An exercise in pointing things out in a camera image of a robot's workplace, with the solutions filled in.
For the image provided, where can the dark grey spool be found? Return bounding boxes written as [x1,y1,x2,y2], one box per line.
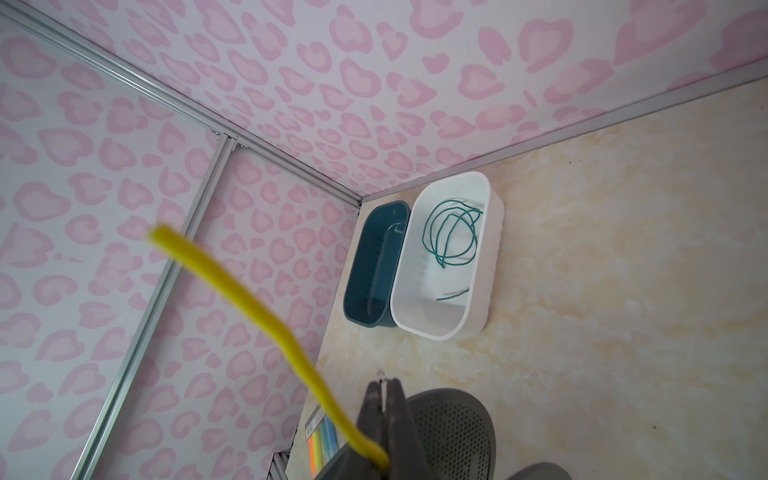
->
[314,387,574,480]

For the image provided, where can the dark green cable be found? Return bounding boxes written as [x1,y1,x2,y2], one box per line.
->
[421,199,485,302]

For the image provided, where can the white plastic bin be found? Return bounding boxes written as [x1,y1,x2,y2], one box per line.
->
[390,172,505,341]

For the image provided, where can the yellow cable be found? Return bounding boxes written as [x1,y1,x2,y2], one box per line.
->
[146,224,392,472]

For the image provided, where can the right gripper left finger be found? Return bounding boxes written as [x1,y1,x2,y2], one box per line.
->
[333,381,385,480]

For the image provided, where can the pack of highlighter markers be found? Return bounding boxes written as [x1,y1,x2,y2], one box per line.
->
[304,405,339,479]

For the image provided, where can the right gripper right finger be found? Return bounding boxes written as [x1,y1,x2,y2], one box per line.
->
[383,378,434,480]

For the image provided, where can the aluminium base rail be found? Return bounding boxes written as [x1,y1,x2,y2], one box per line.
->
[265,451,290,480]

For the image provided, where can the dark teal plastic bin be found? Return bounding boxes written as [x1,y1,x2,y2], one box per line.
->
[343,201,411,328]

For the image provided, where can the diagonal aluminium frame bar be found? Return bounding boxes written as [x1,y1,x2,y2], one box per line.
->
[71,134,237,480]

